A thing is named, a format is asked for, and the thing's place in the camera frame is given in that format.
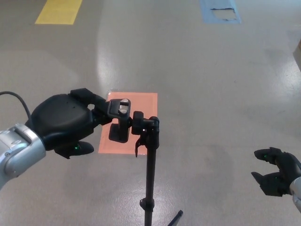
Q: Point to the yellow floor marking rectangle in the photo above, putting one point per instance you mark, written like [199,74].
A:
[58,11]

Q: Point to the black phone stand tripod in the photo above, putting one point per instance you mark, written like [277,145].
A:
[150,176]

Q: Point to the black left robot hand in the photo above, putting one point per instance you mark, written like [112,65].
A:
[63,117]

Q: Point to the blue floor marking rectangle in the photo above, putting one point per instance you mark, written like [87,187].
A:
[206,14]

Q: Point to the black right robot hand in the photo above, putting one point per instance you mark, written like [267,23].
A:
[288,167]

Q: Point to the orange floor marking rectangle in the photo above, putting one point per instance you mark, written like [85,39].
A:
[145,103]

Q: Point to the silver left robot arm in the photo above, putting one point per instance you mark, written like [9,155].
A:
[18,150]

